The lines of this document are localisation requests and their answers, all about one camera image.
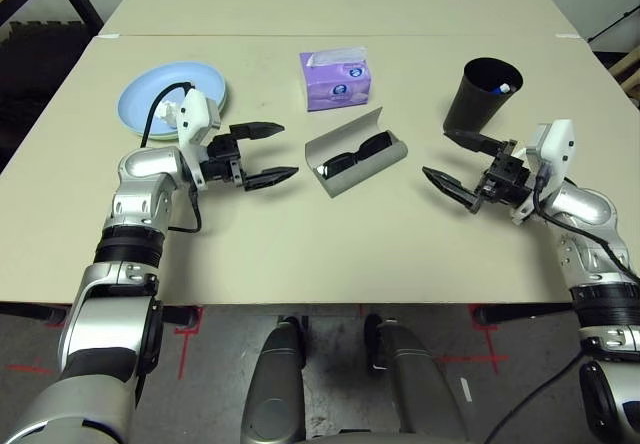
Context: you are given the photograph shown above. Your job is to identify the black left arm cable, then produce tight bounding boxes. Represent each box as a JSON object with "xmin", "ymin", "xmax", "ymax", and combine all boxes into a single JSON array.
[{"xmin": 139, "ymin": 81, "xmax": 202, "ymax": 233}]

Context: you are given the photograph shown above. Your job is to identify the wooden furniture frame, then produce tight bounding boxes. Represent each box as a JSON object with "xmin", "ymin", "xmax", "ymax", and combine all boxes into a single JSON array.
[{"xmin": 607, "ymin": 46, "xmax": 640, "ymax": 110}]

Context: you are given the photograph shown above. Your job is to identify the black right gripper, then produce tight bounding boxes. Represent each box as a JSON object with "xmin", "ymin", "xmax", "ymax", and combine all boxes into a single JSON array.
[{"xmin": 422, "ymin": 128, "xmax": 534, "ymax": 214}]

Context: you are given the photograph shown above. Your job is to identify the grey glasses case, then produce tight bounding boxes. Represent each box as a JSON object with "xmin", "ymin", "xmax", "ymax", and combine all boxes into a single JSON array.
[{"xmin": 304, "ymin": 106, "xmax": 409, "ymax": 199}]

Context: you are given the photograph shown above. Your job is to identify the grey robot pelvis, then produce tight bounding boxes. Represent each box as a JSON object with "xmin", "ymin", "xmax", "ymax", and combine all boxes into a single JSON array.
[{"xmin": 304, "ymin": 428, "xmax": 416, "ymax": 444}]

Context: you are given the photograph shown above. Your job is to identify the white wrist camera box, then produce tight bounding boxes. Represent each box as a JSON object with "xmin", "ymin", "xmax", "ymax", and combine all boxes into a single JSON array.
[
  {"xmin": 175, "ymin": 88, "xmax": 224, "ymax": 185},
  {"xmin": 512, "ymin": 118, "xmax": 576, "ymax": 228}
]

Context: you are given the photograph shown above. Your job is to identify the grey right robot leg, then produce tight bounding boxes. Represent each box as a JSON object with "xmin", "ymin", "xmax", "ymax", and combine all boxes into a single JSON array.
[{"xmin": 364, "ymin": 313, "xmax": 471, "ymax": 440}]

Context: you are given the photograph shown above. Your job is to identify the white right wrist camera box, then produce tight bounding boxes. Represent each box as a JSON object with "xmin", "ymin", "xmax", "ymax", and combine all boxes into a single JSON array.
[{"xmin": 512, "ymin": 118, "xmax": 576, "ymax": 228}]

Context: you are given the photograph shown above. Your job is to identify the white tissue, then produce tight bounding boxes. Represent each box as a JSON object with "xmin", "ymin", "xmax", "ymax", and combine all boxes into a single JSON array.
[{"xmin": 154, "ymin": 97, "xmax": 184, "ymax": 130}]

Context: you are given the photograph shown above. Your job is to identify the grey robot leg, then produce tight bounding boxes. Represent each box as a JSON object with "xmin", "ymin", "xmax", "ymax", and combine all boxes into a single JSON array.
[
  {"xmin": 364, "ymin": 313, "xmax": 471, "ymax": 440},
  {"xmin": 239, "ymin": 313, "xmax": 309, "ymax": 444}
]

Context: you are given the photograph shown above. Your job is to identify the black sunglasses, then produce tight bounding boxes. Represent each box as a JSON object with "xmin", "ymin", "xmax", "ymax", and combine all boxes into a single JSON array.
[{"xmin": 315, "ymin": 131, "xmax": 396, "ymax": 180}]

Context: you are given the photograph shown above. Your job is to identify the blue plastic plate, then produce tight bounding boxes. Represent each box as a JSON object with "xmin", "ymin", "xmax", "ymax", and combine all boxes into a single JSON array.
[{"xmin": 117, "ymin": 60, "xmax": 229, "ymax": 138}]

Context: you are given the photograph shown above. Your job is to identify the black foam floor mats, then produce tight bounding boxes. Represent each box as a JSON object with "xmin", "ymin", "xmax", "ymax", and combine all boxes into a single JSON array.
[{"xmin": 0, "ymin": 18, "xmax": 96, "ymax": 130}]

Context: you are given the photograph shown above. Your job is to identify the black plastic cup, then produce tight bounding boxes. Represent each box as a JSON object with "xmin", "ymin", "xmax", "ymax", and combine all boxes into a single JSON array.
[{"xmin": 443, "ymin": 57, "xmax": 525, "ymax": 138}]

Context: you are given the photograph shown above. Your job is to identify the grey left robot leg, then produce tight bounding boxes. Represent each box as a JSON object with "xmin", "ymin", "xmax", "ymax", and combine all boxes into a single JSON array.
[{"xmin": 239, "ymin": 313, "xmax": 309, "ymax": 444}]

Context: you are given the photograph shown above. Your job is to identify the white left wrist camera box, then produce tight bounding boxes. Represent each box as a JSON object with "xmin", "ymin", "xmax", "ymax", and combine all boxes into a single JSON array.
[{"xmin": 175, "ymin": 88, "xmax": 224, "ymax": 185}]

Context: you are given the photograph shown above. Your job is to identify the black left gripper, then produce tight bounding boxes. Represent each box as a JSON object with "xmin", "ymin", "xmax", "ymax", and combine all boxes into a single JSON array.
[{"xmin": 199, "ymin": 121, "xmax": 300, "ymax": 193}]

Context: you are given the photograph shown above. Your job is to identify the purple tissue box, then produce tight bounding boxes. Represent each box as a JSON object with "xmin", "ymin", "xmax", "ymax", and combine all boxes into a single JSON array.
[{"xmin": 298, "ymin": 46, "xmax": 372, "ymax": 113}]

